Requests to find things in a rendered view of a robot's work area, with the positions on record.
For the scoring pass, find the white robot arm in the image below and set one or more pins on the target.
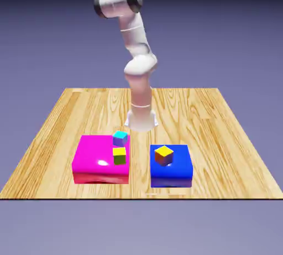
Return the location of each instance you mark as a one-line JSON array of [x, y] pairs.
[[134, 38]]

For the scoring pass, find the small cyan and purple cube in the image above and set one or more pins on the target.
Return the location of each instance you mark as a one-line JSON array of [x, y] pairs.
[[120, 138]]

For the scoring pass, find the small yellow and green cube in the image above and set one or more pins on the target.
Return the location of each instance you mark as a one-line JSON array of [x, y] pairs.
[[119, 155]]

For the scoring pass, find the large blue box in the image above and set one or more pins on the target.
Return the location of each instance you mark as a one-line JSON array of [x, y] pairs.
[[179, 168]]

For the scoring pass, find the large pink box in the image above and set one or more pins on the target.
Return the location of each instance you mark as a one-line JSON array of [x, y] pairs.
[[95, 157]]

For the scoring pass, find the small yellow and orange cube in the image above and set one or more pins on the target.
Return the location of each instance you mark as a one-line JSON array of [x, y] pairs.
[[163, 155]]

